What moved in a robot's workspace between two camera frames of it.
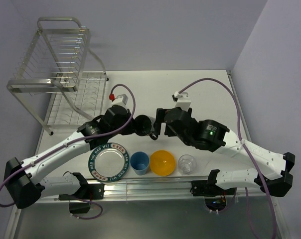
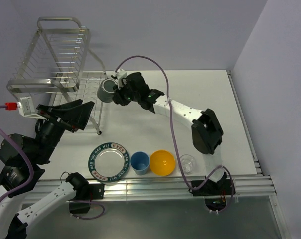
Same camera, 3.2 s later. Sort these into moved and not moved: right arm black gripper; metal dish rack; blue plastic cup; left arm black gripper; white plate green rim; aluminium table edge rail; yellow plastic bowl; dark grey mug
Moved: left arm black gripper; dark grey mug; right arm black gripper
Not moved: blue plastic cup; yellow plastic bowl; aluminium table edge rail; metal dish rack; white plate green rim
